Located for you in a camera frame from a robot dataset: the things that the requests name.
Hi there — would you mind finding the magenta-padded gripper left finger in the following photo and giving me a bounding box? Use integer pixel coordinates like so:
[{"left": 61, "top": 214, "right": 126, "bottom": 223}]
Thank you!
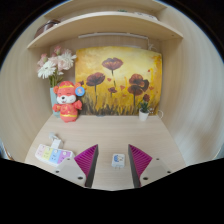
[{"left": 53, "top": 143, "right": 100, "bottom": 189}]

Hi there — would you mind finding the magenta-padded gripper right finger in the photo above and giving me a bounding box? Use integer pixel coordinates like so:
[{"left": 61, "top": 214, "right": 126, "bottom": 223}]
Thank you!
[{"left": 127, "top": 143, "right": 174, "bottom": 189}]

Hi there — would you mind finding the white charger block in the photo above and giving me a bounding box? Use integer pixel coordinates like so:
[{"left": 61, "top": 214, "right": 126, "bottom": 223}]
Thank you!
[{"left": 110, "top": 153, "right": 126, "bottom": 169}]

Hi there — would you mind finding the pastel multicolour power strip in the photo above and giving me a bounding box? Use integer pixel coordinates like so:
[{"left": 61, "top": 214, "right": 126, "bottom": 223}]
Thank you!
[{"left": 34, "top": 143, "right": 75, "bottom": 168}]

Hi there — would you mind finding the small potted green plant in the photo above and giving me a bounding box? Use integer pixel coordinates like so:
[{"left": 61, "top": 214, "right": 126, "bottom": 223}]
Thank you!
[{"left": 138, "top": 99, "right": 151, "bottom": 122}]

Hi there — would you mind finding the red plush toy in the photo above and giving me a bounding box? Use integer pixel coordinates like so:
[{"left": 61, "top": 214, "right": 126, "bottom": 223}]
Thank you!
[{"left": 52, "top": 80, "right": 86, "bottom": 123}]

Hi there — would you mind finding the light blue vase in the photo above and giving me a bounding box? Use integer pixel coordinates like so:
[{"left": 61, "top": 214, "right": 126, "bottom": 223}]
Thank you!
[{"left": 49, "top": 86, "right": 62, "bottom": 118}]

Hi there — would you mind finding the pink and white flower bouquet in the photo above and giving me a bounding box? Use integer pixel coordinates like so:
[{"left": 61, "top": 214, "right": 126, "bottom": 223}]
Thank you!
[{"left": 36, "top": 45, "right": 78, "bottom": 88}]

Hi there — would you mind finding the yellow poppy flower painting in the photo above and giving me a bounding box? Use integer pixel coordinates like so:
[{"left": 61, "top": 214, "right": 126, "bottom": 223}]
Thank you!
[{"left": 74, "top": 45, "right": 163, "bottom": 117}]

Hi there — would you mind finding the white light bar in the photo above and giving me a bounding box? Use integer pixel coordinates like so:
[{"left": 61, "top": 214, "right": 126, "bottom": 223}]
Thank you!
[{"left": 77, "top": 31, "right": 149, "bottom": 41}]

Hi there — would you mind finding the wooden shelf unit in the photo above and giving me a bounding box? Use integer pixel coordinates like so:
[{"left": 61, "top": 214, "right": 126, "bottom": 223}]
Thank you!
[{"left": 27, "top": 0, "right": 184, "bottom": 50}]

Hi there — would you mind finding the white plug with cable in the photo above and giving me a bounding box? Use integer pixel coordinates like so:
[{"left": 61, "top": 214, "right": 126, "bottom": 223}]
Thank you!
[{"left": 48, "top": 132, "right": 64, "bottom": 150}]

